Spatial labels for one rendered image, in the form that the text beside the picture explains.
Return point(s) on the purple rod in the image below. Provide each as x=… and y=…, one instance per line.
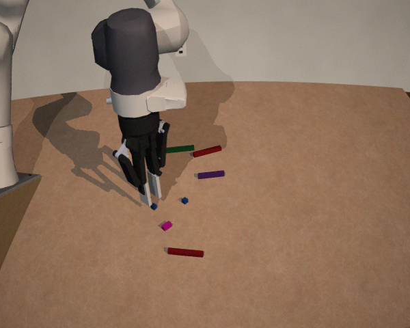
x=210, y=174

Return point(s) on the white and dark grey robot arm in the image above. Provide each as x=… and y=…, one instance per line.
x=134, y=39

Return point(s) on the small magenta block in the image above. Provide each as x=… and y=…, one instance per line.
x=166, y=225

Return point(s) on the green rod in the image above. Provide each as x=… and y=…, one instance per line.
x=180, y=149

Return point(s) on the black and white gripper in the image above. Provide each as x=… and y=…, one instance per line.
x=145, y=136

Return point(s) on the dark red rod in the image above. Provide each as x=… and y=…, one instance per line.
x=185, y=252
x=207, y=151

